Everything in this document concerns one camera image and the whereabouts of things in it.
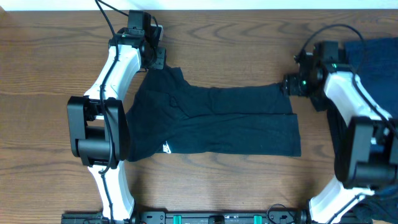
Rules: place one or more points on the dark teal t-shirt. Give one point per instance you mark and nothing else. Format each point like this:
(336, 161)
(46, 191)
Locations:
(171, 116)

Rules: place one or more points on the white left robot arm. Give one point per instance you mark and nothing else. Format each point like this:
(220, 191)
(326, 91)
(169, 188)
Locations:
(99, 133)

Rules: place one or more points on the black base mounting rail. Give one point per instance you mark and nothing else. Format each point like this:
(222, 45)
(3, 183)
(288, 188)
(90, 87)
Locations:
(273, 216)

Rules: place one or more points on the black garment in pile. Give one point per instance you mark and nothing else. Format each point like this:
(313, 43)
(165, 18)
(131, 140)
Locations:
(336, 122)

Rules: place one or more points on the blue garment in pile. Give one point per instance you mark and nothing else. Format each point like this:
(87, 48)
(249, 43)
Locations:
(378, 76)

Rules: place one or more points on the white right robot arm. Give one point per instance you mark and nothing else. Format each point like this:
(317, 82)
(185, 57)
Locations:
(366, 162)

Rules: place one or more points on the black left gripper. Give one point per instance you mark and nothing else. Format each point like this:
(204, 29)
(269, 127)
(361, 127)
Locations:
(160, 63)

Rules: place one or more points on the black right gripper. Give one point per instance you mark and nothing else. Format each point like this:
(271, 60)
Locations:
(290, 84)

